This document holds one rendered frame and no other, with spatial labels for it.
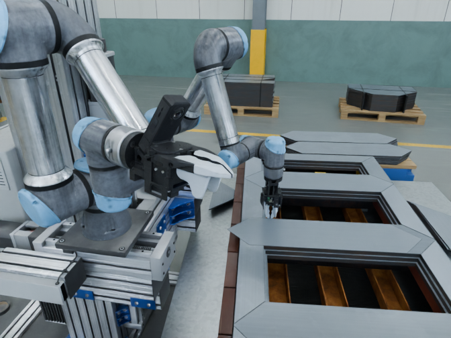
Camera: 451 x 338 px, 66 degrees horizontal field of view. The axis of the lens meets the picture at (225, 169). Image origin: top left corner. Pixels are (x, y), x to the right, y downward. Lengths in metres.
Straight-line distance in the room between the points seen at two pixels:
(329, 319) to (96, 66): 0.91
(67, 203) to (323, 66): 7.59
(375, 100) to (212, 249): 4.59
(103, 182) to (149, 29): 8.14
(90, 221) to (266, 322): 0.58
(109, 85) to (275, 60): 7.46
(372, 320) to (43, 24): 1.12
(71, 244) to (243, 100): 4.74
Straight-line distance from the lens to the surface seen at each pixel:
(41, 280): 1.18
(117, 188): 0.73
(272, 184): 1.31
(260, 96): 5.57
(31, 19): 0.87
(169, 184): 0.55
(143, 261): 1.10
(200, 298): 1.38
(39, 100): 0.90
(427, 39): 8.56
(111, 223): 1.10
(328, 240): 1.39
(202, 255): 1.55
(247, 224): 1.41
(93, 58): 0.88
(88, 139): 0.70
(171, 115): 0.56
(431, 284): 1.39
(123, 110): 0.83
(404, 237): 1.51
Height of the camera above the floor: 1.68
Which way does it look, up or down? 26 degrees down
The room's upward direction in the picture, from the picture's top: straight up
